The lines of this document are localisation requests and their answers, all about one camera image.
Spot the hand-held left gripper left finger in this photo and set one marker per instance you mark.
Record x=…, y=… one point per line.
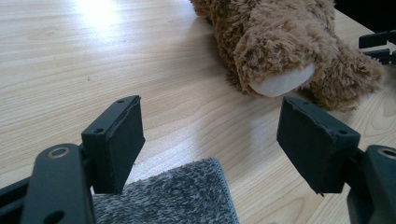
x=118, y=146

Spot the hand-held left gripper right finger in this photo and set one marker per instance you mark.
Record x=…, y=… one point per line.
x=317, y=146

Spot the grey fuzzy cloth garment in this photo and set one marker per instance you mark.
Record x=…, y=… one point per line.
x=186, y=196

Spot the brown plush teddy bear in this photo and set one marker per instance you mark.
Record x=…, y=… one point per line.
x=274, y=40

